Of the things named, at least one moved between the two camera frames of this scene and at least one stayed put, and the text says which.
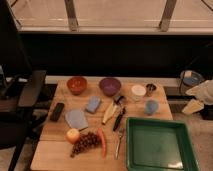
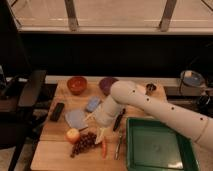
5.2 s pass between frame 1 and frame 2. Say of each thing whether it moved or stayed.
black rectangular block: stayed
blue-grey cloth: stayed
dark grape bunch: stayed
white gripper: moved
